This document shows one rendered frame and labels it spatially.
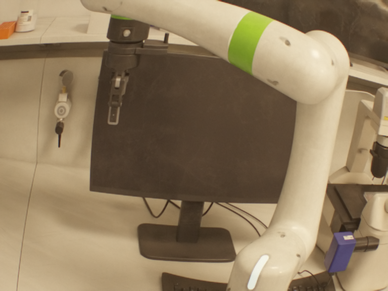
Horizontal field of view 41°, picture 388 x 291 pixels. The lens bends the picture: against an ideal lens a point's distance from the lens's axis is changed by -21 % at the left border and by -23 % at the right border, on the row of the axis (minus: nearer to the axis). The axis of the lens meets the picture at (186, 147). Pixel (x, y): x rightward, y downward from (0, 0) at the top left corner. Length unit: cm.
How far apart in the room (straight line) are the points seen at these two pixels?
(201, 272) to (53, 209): 49
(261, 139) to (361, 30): 66
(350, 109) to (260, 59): 120
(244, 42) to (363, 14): 104
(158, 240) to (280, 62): 84
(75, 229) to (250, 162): 51
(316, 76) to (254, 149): 61
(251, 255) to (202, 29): 41
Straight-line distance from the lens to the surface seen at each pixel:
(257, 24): 97
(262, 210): 193
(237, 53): 97
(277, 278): 109
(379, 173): 160
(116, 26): 124
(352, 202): 161
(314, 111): 112
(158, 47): 126
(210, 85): 145
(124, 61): 126
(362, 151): 174
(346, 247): 138
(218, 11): 100
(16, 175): 195
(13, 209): 174
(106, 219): 175
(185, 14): 101
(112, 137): 146
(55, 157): 204
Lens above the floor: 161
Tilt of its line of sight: 22 degrees down
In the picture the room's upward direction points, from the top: 8 degrees clockwise
